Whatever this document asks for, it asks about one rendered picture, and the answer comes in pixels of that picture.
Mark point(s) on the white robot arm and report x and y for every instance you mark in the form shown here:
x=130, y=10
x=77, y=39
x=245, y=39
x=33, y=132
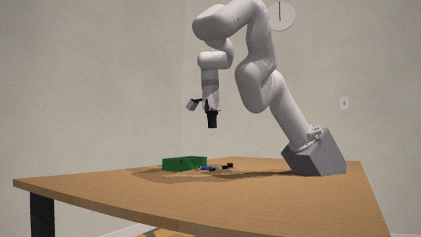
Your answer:
x=257, y=80

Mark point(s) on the green rack of bins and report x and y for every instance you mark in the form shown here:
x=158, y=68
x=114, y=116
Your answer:
x=179, y=165

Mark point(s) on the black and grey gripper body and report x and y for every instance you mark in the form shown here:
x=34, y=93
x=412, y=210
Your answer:
x=213, y=95

